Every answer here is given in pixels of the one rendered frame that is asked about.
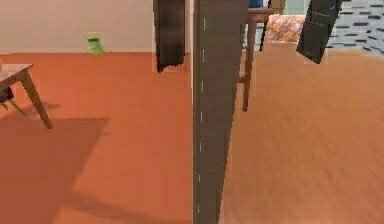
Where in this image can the dark brown room door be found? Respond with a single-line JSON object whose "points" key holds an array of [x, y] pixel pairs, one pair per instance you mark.
{"points": [[213, 100]]}

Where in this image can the green box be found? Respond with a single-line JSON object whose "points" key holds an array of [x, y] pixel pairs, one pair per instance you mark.
{"points": [[96, 45]]}

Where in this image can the patterned orange pink cushion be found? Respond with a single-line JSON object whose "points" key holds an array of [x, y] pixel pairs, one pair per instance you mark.
{"points": [[285, 28]]}

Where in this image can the blue object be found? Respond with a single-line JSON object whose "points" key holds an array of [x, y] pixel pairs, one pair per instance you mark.
{"points": [[257, 3]]}

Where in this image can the beige box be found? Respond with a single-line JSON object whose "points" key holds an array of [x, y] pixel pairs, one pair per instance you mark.
{"points": [[278, 5]]}

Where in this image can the brown wooden table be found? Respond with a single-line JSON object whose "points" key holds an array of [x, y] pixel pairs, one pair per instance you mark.
{"points": [[20, 74]]}

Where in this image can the black chair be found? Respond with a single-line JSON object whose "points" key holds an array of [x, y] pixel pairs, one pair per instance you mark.
{"points": [[4, 95]]}

